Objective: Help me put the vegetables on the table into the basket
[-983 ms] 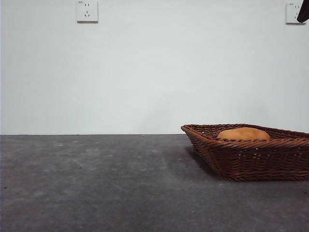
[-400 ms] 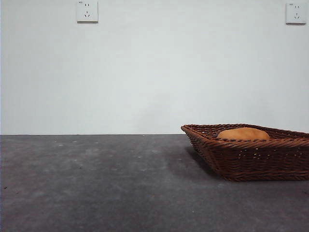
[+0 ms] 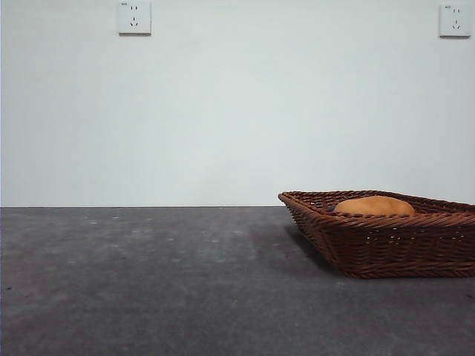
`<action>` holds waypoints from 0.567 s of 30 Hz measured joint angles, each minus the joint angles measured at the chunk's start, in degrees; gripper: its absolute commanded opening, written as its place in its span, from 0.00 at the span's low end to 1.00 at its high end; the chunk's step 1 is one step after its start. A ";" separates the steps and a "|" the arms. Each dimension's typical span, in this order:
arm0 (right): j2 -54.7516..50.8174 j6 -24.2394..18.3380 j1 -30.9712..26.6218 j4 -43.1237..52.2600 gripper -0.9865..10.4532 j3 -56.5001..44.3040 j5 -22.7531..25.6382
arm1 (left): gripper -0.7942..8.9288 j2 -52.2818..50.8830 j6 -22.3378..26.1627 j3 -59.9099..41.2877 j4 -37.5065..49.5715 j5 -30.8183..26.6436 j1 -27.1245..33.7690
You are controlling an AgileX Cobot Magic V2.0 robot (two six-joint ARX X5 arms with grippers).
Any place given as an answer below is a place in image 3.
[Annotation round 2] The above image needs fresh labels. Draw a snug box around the brown potato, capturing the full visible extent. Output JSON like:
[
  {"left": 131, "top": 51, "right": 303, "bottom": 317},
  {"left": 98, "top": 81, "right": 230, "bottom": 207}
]
[{"left": 333, "top": 196, "right": 416, "bottom": 216}]

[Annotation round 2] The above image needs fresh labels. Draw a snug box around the brown wicker basket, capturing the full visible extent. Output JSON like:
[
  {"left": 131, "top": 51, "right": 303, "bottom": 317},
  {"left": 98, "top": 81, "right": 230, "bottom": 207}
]
[{"left": 278, "top": 190, "right": 475, "bottom": 280}]

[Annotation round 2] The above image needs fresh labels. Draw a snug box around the white wall socket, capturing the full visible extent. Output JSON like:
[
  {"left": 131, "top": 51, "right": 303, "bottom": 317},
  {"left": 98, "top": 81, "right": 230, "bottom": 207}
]
[
  {"left": 118, "top": 0, "right": 152, "bottom": 36},
  {"left": 439, "top": 4, "right": 471, "bottom": 38}
]

